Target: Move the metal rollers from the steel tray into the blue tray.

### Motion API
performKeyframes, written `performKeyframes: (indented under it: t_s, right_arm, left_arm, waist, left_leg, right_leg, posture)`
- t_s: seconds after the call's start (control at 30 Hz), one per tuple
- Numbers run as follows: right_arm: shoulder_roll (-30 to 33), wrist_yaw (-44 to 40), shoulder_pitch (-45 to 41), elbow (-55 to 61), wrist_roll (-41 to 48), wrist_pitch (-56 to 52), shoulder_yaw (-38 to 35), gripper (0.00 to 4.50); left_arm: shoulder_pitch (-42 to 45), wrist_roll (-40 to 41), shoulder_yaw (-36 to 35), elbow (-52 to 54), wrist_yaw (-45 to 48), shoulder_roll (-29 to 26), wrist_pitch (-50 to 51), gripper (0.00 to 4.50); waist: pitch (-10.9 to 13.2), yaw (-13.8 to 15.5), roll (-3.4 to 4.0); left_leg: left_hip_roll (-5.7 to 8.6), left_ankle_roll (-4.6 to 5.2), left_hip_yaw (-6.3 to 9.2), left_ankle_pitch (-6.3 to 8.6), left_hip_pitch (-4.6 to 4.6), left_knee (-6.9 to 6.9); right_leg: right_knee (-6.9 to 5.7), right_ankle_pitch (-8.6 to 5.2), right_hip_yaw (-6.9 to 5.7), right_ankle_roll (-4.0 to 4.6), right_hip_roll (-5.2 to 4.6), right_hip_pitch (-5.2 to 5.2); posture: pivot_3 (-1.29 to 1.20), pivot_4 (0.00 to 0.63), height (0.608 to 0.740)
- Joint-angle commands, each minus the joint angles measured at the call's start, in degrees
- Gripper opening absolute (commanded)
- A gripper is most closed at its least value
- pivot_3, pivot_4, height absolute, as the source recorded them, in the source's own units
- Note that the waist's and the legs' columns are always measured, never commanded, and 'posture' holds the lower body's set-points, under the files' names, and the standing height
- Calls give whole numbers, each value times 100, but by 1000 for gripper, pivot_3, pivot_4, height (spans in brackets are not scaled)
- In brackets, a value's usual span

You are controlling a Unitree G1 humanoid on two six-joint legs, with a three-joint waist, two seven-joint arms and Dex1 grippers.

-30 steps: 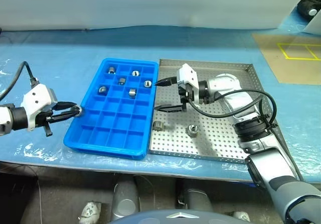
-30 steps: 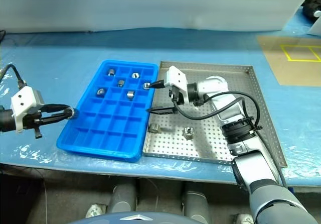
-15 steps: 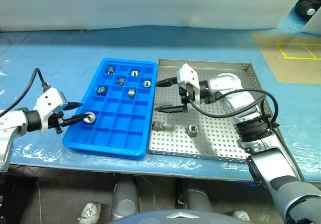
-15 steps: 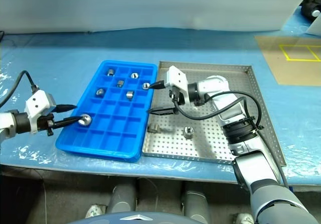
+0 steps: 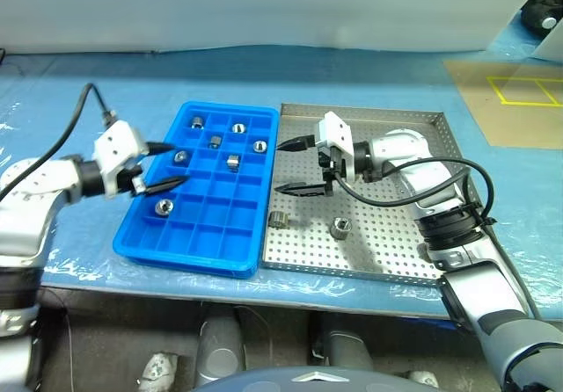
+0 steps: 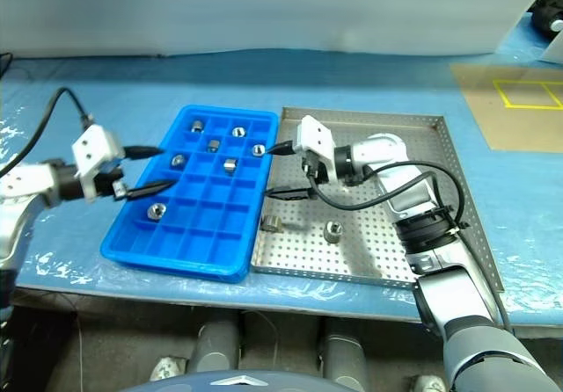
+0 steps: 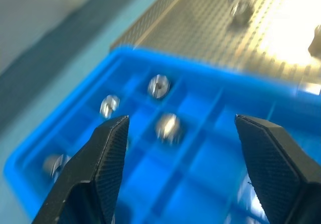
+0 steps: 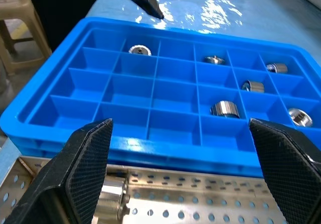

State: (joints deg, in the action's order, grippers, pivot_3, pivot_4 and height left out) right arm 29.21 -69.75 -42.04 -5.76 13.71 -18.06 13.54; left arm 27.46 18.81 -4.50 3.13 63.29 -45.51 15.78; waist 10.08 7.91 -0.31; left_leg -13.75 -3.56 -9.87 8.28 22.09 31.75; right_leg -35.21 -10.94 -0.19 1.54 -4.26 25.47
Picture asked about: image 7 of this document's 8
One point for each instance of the blue plastic compartment tray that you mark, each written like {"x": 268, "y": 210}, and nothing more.
{"x": 200, "y": 158}

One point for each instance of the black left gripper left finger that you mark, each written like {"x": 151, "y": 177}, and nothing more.
{"x": 100, "y": 171}

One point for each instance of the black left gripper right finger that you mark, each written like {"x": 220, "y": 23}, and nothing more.
{"x": 276, "y": 171}

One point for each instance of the small metal roller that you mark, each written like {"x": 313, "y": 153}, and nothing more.
{"x": 54, "y": 166}
{"x": 168, "y": 128}
{"x": 240, "y": 10}
{"x": 158, "y": 86}
{"x": 109, "y": 105}

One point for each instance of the perforated steel tray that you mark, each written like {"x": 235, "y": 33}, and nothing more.
{"x": 200, "y": 33}

